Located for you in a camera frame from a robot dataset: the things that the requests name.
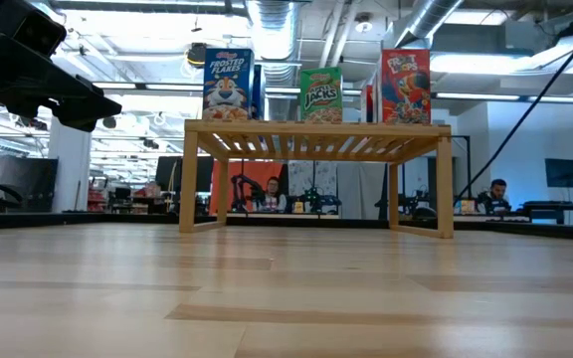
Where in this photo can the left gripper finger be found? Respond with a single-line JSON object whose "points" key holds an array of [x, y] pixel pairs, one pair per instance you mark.
{"points": [[53, 82], [77, 122]]}

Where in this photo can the green Apple Jacks cereal box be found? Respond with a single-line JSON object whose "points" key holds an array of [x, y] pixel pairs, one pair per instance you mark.
{"points": [[321, 94]]}

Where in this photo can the red Froot Loops cereal box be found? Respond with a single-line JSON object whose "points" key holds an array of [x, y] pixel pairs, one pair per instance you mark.
{"points": [[406, 84]]}

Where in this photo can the black background robot arm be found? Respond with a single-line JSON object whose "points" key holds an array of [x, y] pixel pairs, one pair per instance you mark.
{"points": [[319, 200], [242, 191]]}

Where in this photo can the wooden slatted shelf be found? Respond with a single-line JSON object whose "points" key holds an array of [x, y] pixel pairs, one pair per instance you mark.
{"points": [[316, 128]]}

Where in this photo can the white pillar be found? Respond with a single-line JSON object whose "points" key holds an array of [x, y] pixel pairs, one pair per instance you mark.
{"points": [[70, 164]]}

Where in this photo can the dark display board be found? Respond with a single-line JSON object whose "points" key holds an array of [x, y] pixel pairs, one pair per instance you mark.
{"points": [[23, 184]]}

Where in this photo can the long ceiling light strip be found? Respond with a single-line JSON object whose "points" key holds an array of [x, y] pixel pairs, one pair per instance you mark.
{"points": [[167, 86]]}

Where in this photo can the black monitor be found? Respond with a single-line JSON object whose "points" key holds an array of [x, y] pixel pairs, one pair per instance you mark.
{"points": [[563, 173], [184, 173]]}

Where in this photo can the black round ceiling device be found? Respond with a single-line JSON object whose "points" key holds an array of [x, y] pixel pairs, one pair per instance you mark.
{"points": [[196, 54]]}

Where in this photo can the orange partition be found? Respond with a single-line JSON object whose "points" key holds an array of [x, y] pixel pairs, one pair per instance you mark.
{"points": [[256, 171]]}

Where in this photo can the person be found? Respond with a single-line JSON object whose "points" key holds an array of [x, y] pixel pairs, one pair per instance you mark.
{"points": [[271, 196], [495, 199]]}

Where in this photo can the patterned white curtain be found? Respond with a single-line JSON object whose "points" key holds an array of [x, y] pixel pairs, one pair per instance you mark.
{"points": [[311, 174]]}

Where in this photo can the grey curtain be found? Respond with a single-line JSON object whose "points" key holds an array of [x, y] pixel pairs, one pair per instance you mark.
{"points": [[361, 189]]}

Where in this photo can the round white ceiling sensor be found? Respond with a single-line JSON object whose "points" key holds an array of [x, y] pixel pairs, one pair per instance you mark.
{"points": [[363, 25]]}

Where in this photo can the black desk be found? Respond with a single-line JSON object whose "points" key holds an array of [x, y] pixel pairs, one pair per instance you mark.
{"points": [[560, 209]]}

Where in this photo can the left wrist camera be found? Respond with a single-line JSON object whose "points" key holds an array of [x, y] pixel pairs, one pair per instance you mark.
{"points": [[33, 30]]}

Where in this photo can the silver ventilation duct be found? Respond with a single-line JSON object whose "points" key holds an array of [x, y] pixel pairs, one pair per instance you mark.
{"points": [[426, 20], [276, 35]]}

